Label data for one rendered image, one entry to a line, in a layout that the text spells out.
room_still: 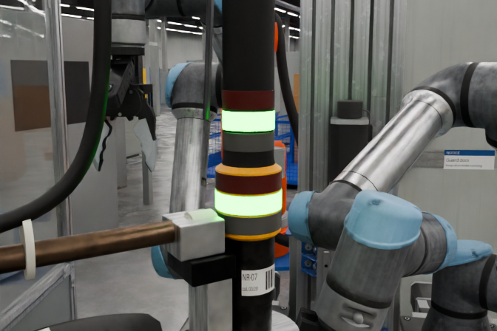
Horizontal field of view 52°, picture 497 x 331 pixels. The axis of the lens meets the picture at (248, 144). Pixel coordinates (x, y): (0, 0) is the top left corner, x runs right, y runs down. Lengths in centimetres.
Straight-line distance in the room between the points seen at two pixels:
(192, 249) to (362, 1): 103
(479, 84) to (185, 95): 67
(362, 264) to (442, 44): 172
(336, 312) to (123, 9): 56
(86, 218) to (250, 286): 473
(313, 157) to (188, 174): 32
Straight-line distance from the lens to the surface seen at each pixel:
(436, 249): 64
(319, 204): 71
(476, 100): 93
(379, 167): 78
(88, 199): 503
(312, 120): 129
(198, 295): 34
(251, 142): 31
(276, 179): 32
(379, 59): 126
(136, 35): 86
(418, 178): 223
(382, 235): 55
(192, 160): 124
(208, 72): 32
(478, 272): 117
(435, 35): 220
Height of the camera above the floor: 164
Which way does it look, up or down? 8 degrees down
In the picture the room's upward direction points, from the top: straight up
